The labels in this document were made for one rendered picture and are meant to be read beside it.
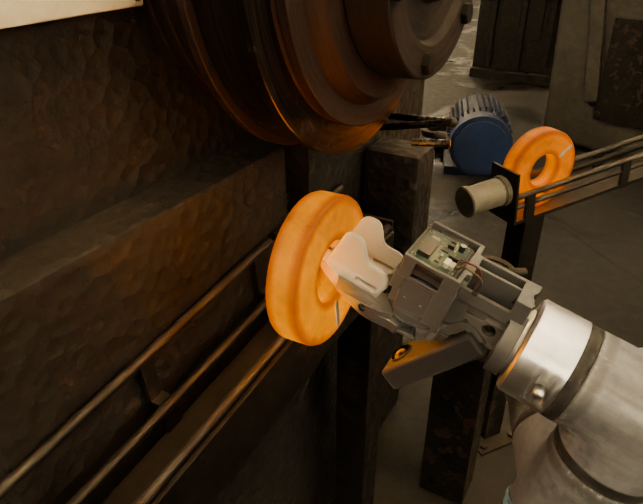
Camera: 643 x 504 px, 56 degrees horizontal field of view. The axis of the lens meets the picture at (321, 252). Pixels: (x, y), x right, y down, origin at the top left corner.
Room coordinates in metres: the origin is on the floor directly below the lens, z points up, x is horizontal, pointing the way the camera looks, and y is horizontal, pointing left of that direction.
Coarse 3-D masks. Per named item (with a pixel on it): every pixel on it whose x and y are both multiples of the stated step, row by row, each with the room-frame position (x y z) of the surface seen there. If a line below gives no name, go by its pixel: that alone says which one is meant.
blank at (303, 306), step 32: (320, 192) 0.54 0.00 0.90; (288, 224) 0.49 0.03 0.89; (320, 224) 0.49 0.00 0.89; (352, 224) 0.55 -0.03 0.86; (288, 256) 0.46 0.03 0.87; (320, 256) 0.49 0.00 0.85; (288, 288) 0.45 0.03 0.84; (320, 288) 0.53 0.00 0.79; (288, 320) 0.45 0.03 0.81; (320, 320) 0.48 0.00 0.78
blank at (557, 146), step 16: (544, 128) 1.09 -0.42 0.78; (528, 144) 1.05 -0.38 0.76; (544, 144) 1.07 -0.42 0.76; (560, 144) 1.08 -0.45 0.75; (512, 160) 1.05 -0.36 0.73; (528, 160) 1.05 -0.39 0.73; (560, 160) 1.09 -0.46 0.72; (528, 176) 1.06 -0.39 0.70; (544, 176) 1.10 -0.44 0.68; (560, 176) 1.09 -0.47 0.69; (544, 192) 1.08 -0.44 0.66
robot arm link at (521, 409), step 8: (504, 392) 0.52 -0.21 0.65; (512, 400) 0.49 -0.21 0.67; (512, 408) 0.48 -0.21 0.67; (520, 408) 0.47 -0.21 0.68; (528, 408) 0.46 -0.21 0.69; (512, 416) 0.47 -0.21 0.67; (520, 416) 0.46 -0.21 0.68; (528, 416) 0.45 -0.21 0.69; (512, 424) 0.46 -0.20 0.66; (512, 432) 0.46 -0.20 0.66
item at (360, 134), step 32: (192, 0) 0.56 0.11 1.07; (224, 0) 0.55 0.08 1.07; (256, 0) 0.54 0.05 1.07; (224, 32) 0.56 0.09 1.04; (256, 32) 0.54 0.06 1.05; (224, 64) 0.58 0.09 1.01; (256, 64) 0.54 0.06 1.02; (256, 96) 0.58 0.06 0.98; (288, 96) 0.58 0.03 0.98; (288, 128) 0.58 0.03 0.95; (320, 128) 0.63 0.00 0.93; (352, 128) 0.70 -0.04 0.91
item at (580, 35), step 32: (576, 0) 3.21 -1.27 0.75; (608, 0) 3.10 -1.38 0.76; (640, 0) 3.00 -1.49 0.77; (576, 32) 3.19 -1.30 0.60; (608, 32) 3.08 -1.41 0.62; (640, 32) 2.97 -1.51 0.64; (576, 64) 3.17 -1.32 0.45; (608, 64) 3.04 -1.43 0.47; (640, 64) 2.94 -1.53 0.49; (576, 96) 3.14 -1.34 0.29; (608, 96) 3.02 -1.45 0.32; (640, 96) 2.92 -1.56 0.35; (576, 128) 3.12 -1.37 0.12; (608, 128) 3.00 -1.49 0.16; (640, 128) 2.89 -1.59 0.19
